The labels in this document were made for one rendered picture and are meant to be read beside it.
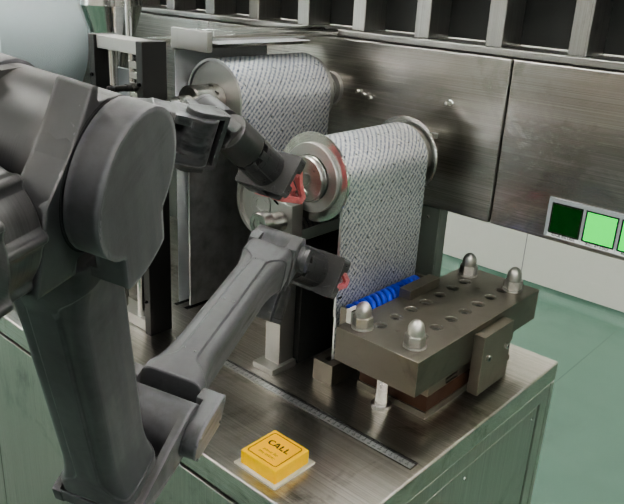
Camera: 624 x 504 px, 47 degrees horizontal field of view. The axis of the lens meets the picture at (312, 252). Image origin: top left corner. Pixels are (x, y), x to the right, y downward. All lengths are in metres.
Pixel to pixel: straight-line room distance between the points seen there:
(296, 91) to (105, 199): 1.07
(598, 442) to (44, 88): 2.73
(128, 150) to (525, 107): 1.05
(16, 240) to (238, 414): 0.90
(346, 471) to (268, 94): 0.66
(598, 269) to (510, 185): 2.59
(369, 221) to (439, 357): 0.26
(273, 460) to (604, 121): 0.74
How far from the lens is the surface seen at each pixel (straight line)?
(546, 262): 4.02
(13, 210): 0.31
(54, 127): 0.33
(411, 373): 1.11
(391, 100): 1.47
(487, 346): 1.23
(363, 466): 1.09
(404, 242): 1.33
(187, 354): 0.74
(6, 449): 1.86
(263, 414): 1.18
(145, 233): 0.37
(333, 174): 1.14
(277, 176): 1.07
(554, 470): 2.74
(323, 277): 1.12
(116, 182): 0.33
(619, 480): 2.79
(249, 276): 0.88
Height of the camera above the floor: 1.56
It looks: 21 degrees down
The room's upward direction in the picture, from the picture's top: 3 degrees clockwise
